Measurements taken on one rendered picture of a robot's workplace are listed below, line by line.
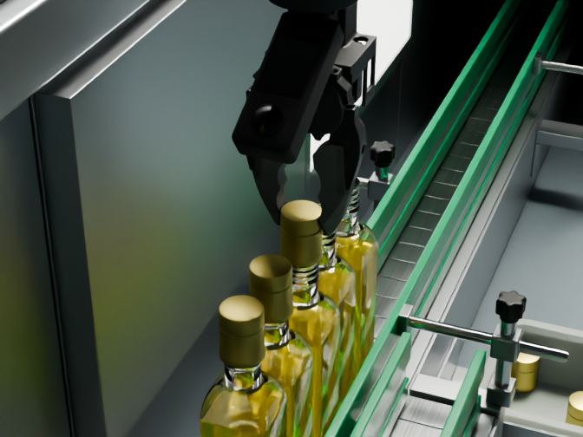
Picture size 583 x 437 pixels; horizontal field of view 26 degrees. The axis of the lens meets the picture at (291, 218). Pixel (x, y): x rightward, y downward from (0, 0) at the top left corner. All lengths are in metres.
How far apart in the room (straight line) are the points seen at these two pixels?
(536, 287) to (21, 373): 0.89
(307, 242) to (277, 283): 0.06
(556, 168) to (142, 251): 1.04
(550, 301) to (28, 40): 0.99
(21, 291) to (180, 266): 0.22
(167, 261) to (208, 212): 0.09
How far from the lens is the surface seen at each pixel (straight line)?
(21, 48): 0.85
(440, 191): 1.63
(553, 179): 1.94
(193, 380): 1.31
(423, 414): 1.28
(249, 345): 0.94
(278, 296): 0.98
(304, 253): 1.02
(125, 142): 0.98
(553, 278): 1.72
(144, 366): 1.11
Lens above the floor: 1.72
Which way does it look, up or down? 32 degrees down
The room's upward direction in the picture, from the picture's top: straight up
